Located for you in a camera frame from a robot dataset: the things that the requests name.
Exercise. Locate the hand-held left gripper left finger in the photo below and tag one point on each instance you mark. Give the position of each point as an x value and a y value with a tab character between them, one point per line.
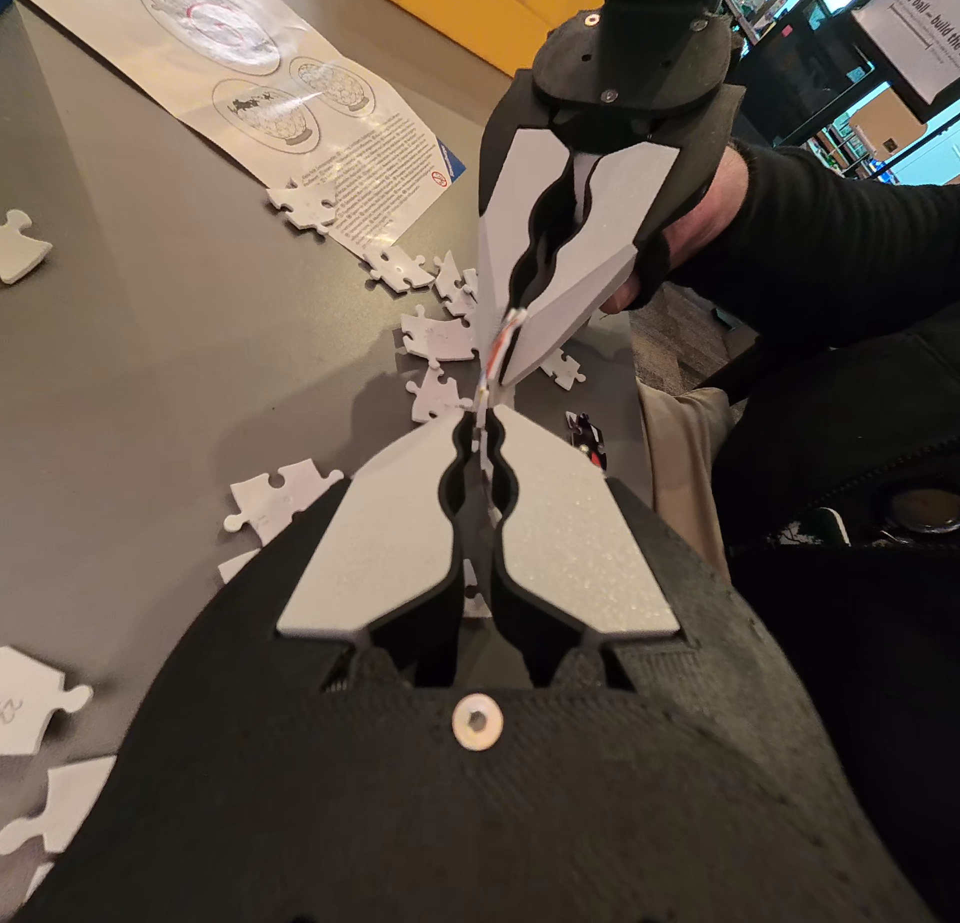
375	555

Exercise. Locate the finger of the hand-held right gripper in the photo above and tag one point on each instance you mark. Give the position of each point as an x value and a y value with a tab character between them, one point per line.
510	210
607	240

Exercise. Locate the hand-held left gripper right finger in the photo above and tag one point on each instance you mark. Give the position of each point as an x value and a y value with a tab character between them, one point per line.
577	563

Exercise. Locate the white puzzle pieces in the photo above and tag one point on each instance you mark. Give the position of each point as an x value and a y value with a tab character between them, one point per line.
442	334

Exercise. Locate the small joined puzzle strip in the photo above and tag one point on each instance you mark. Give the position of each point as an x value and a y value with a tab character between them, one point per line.
501	351

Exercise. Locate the person's right forearm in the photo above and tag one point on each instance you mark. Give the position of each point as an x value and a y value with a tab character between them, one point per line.
825	248

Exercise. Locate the dark printed puzzle piece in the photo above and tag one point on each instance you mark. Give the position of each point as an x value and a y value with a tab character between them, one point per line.
586	439

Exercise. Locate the person's right hand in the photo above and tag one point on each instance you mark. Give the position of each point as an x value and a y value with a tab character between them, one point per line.
701	225

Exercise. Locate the person's beige trousers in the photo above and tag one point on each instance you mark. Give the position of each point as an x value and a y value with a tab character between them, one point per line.
682	450

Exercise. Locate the printed instruction sheet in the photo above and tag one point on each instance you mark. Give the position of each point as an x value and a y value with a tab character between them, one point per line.
360	165

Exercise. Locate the yellow box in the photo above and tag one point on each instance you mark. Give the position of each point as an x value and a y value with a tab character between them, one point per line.
480	8

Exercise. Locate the brown cardboard box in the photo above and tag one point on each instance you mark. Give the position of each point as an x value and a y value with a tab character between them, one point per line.
885	124

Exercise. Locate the white printed sign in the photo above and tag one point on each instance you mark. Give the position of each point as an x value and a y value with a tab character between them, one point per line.
915	30

